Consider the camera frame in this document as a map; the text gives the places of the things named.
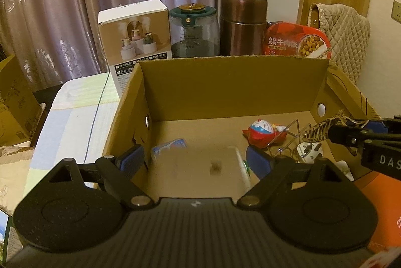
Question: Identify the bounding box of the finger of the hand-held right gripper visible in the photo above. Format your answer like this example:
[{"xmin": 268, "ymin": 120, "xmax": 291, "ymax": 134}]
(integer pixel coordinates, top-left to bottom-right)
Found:
[
  {"xmin": 368, "ymin": 118, "xmax": 401, "ymax": 135},
  {"xmin": 327, "ymin": 124, "xmax": 372, "ymax": 148}
]

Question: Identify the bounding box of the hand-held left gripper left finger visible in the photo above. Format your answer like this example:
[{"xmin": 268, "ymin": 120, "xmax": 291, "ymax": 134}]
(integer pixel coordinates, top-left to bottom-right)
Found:
[{"xmin": 48, "ymin": 144, "xmax": 154, "ymax": 209}]

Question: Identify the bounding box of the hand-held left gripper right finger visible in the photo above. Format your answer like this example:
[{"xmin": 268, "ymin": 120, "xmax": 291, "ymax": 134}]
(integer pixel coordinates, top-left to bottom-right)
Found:
[{"xmin": 236, "ymin": 146, "xmax": 345, "ymax": 209}]

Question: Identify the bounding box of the red cartoon cat toy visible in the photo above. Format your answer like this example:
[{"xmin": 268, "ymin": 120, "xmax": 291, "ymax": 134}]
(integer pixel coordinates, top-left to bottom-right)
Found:
[{"xmin": 241, "ymin": 119, "xmax": 289, "ymax": 149}]

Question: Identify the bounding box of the brown hair claw clip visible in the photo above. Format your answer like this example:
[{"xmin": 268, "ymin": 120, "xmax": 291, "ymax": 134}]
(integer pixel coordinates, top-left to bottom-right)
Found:
[{"xmin": 302, "ymin": 110, "xmax": 370, "ymax": 143}]

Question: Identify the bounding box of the clear floss pick box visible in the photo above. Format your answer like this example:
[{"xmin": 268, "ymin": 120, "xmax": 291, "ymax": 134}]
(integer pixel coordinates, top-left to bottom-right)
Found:
[{"xmin": 151, "ymin": 138, "xmax": 188, "ymax": 164}]

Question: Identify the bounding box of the metal wire rack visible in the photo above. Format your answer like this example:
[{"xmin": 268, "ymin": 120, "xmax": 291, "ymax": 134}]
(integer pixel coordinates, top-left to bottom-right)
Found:
[{"xmin": 266, "ymin": 119, "xmax": 314, "ymax": 159}]

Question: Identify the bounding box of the brown cardboard box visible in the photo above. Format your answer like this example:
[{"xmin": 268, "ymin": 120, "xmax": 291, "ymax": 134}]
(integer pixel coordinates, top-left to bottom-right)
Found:
[{"xmin": 103, "ymin": 55, "xmax": 381, "ymax": 193}]

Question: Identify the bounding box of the red printed cardboard sheet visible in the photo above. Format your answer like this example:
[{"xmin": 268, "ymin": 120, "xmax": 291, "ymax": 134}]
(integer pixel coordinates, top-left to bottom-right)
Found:
[{"xmin": 354, "ymin": 169, "xmax": 401, "ymax": 268}]

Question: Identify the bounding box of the beige quilted cloth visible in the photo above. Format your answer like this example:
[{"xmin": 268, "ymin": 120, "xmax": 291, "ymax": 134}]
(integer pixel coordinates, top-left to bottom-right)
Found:
[{"xmin": 305, "ymin": 3, "xmax": 372, "ymax": 84}]

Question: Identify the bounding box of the red instant meal bowl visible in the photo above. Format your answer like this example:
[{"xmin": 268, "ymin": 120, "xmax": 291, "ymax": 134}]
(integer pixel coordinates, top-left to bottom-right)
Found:
[{"xmin": 262, "ymin": 21, "xmax": 333, "ymax": 60}]

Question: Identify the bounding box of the beige printed blanket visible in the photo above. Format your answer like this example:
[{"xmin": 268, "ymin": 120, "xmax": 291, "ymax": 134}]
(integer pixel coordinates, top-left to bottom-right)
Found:
[{"xmin": 0, "ymin": 145, "xmax": 36, "ymax": 212}]

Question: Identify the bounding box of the white humidifier product box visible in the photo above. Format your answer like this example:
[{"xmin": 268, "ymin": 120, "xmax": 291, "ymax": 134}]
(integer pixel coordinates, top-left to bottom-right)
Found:
[{"xmin": 98, "ymin": 0, "xmax": 173, "ymax": 98}]

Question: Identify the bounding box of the printed cardboard carton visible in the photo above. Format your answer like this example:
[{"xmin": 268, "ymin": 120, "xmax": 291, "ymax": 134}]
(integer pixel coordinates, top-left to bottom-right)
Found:
[{"xmin": 0, "ymin": 54, "xmax": 41, "ymax": 146}]

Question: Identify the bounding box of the brown metal thermos container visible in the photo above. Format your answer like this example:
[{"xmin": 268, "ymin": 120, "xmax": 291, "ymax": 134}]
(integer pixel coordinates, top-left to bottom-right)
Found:
[{"xmin": 219, "ymin": 0, "xmax": 268, "ymax": 57}]

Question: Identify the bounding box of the glass jar with green lid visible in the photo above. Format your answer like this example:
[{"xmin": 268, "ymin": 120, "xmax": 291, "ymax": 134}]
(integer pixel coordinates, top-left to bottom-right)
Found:
[{"xmin": 168, "ymin": 3, "xmax": 220, "ymax": 59}]

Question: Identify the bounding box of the landscape picture magazine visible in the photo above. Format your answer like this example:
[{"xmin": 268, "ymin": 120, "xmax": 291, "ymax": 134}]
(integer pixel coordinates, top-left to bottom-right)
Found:
[{"xmin": 0, "ymin": 208, "xmax": 24, "ymax": 262}]

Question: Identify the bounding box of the mauve patterned curtain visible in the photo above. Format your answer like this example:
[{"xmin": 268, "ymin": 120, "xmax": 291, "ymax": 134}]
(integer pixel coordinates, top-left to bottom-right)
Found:
[{"xmin": 0, "ymin": 0, "xmax": 218, "ymax": 91}]

